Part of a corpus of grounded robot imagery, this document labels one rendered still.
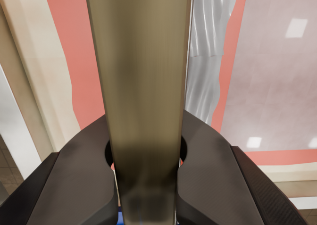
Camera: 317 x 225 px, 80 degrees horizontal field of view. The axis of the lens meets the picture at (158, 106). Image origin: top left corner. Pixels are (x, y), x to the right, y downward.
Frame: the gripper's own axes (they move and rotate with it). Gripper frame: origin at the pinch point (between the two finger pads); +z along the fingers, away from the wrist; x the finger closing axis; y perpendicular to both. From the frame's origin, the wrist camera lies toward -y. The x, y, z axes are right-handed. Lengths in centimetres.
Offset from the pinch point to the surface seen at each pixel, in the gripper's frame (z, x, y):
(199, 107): 12.8, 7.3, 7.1
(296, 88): 13.5, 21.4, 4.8
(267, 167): 13.6, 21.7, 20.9
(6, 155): 109, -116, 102
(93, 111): 13.5, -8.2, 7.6
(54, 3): 13.4, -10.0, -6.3
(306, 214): 111, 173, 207
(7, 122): 9.9, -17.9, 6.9
